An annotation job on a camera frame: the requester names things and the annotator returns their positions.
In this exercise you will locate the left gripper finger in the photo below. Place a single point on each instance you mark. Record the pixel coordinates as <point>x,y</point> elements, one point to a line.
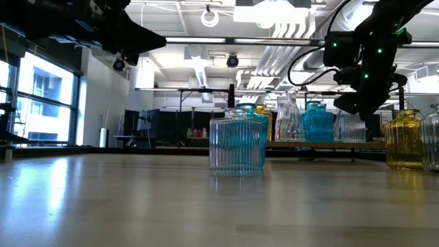
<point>137,36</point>

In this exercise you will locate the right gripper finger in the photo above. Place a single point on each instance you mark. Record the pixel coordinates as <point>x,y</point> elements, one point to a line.
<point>375,103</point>
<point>351,104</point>

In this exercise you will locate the clear ribbed glass bottle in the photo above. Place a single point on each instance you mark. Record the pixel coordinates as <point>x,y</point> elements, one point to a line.
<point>351,132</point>

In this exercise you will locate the clear fluted glass carafe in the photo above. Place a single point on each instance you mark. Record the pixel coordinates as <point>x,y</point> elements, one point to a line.
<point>336,133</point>

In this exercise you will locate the yellow textured glass vase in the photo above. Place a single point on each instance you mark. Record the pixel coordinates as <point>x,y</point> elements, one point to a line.
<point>262,109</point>

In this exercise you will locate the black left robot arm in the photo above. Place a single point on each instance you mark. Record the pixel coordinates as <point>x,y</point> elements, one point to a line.
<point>20,13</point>

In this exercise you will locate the black shelf side panel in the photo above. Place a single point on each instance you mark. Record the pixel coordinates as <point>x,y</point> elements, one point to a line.
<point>230,96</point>

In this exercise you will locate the yellow ribbed glass vase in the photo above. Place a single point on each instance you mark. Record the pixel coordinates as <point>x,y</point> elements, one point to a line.
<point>404,144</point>

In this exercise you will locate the clear ribbed glass vase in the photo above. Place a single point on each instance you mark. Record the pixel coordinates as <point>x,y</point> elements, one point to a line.
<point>432,144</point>

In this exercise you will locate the dark computer monitor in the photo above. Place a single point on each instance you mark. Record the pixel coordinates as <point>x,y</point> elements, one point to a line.
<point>130,121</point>

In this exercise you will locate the teal ribbed glass vase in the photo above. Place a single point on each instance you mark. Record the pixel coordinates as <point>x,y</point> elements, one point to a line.
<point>246,106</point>

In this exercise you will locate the white cylinder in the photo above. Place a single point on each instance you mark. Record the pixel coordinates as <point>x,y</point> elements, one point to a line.
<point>103,139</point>

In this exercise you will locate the green small bottle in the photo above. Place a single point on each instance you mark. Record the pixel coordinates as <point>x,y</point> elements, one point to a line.
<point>189,133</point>

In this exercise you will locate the red small bottle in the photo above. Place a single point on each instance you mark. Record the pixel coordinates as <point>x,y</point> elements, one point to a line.
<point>198,133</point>

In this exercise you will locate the pale blue ribbed square vase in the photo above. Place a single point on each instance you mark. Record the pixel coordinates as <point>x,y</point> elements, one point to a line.
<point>235,147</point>

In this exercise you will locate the black ceiling-hung camera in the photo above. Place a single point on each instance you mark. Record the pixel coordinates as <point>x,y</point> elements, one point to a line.
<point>118,66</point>
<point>232,61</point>

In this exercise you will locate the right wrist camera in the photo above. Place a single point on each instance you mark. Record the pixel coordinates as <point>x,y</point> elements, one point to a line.
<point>339,49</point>

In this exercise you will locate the black overhead light rail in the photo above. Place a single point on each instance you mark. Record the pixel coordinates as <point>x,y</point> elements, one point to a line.
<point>230,40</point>

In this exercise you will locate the black aluminium table frame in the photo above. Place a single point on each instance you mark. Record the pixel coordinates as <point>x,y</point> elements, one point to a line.
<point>171,151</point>

